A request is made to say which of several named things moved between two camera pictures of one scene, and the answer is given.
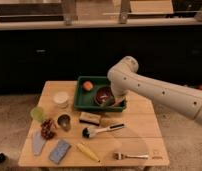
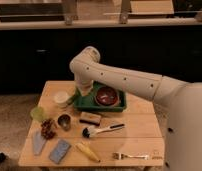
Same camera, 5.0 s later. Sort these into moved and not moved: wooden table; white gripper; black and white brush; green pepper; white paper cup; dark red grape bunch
Moved: white gripper; green pepper
Not moved: dark red grape bunch; black and white brush; wooden table; white paper cup
